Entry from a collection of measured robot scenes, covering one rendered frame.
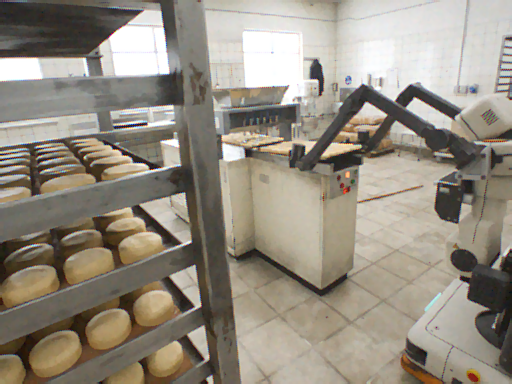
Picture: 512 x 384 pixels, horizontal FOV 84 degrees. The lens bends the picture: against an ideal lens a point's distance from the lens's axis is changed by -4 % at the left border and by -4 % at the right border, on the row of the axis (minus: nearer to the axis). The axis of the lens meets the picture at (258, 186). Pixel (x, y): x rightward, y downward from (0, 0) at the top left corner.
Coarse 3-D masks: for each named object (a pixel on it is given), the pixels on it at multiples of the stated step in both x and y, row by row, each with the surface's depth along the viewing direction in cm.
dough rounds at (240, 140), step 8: (224, 136) 257; (232, 136) 258; (240, 136) 251; (248, 136) 251; (256, 136) 247; (264, 136) 244; (232, 144) 226; (240, 144) 218; (248, 144) 220; (256, 144) 215
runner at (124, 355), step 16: (176, 320) 34; (192, 320) 36; (144, 336) 32; (160, 336) 34; (176, 336) 35; (112, 352) 30; (128, 352) 31; (144, 352) 33; (80, 368) 28; (96, 368) 30; (112, 368) 31
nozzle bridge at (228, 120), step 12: (216, 108) 215; (228, 108) 208; (240, 108) 201; (252, 108) 206; (264, 108) 212; (276, 108) 230; (288, 108) 237; (216, 120) 200; (228, 120) 196; (240, 120) 212; (252, 120) 218; (288, 120) 235; (228, 132) 198; (288, 132) 246
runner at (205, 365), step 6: (204, 360) 39; (198, 366) 38; (204, 366) 39; (210, 366) 40; (186, 372) 37; (192, 372) 38; (198, 372) 38; (204, 372) 39; (210, 372) 40; (180, 378) 37; (186, 378) 37; (192, 378) 38; (198, 378) 39; (204, 378) 39
